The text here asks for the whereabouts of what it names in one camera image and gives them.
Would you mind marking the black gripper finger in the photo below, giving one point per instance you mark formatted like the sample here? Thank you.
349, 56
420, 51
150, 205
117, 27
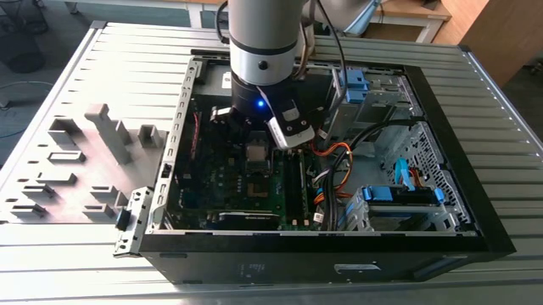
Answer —
222, 114

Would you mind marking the CPU with silver top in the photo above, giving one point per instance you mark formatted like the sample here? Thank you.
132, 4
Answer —
258, 150

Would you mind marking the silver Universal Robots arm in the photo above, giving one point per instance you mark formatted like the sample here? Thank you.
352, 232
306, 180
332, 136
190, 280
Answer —
261, 38

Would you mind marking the CPU socket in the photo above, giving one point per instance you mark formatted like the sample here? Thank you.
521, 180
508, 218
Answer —
260, 189

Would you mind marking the grey power supply unit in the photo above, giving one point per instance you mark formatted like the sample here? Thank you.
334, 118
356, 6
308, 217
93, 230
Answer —
213, 79

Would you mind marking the green motherboard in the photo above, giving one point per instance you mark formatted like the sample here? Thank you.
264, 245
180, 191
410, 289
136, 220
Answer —
221, 193

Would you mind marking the blue drive bay latch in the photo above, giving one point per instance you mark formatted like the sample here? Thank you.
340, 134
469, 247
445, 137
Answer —
357, 81

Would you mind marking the black RAM slot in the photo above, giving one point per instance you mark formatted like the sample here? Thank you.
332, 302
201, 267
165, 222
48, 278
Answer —
304, 190
290, 190

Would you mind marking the silver metal drive cage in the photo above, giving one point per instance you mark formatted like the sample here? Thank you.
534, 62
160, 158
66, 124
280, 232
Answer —
382, 105

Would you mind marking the grey parts rack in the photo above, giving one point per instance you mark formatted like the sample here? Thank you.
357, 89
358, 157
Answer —
102, 171

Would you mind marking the black graphics card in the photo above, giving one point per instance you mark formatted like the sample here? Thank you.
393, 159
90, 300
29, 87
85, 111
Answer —
250, 220

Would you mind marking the black and blue latch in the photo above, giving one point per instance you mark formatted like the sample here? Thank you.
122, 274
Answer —
124, 220

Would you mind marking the blue disk carrier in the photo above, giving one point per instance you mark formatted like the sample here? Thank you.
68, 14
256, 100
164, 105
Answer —
378, 194

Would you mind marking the wooden top desk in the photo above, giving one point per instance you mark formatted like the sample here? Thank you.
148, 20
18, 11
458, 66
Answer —
408, 11

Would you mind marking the black office chair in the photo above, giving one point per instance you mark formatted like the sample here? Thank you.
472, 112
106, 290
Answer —
26, 54

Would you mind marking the black PC case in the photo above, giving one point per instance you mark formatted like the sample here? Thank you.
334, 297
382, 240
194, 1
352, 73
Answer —
297, 270

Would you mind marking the silver disk bay cage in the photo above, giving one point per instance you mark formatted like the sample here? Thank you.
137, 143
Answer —
441, 216

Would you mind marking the wooden cabinet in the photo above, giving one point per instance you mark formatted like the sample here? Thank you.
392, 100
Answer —
501, 38

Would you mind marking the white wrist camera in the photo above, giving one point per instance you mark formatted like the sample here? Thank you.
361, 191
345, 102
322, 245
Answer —
293, 127

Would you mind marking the white frame desk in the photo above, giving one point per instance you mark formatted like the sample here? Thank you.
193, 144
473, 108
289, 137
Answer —
194, 17

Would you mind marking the grey slot retainer bracket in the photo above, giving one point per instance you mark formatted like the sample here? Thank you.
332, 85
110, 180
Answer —
142, 198

